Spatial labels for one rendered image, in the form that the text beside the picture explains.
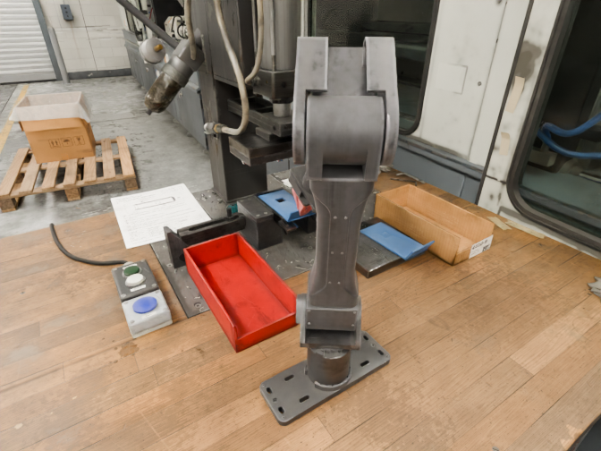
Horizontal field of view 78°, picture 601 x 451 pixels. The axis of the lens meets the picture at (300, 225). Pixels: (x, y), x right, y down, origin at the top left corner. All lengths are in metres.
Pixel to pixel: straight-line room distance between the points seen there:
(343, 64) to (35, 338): 0.65
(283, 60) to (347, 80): 0.36
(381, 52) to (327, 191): 0.14
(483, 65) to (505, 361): 0.80
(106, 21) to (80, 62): 1.03
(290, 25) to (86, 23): 9.23
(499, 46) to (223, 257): 0.88
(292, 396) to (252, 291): 0.24
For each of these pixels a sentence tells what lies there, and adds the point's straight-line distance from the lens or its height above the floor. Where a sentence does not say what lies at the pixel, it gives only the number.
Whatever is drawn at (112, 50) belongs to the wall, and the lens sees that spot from 9.96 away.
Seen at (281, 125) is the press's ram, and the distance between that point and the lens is 0.75.
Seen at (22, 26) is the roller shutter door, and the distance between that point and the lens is 9.88.
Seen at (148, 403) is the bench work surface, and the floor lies 0.90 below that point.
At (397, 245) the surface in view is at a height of 0.92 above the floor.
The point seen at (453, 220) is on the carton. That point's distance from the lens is 0.97.
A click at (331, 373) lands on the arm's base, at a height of 0.94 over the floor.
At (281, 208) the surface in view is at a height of 0.99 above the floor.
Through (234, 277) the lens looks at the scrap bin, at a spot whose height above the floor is 0.90.
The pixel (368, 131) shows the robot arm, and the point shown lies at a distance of 0.33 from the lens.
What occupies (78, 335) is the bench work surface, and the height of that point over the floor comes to 0.90.
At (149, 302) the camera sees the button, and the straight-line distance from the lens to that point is 0.70.
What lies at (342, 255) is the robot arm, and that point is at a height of 1.14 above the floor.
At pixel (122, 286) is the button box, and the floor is 0.93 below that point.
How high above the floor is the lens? 1.38
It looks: 31 degrees down
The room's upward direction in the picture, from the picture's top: straight up
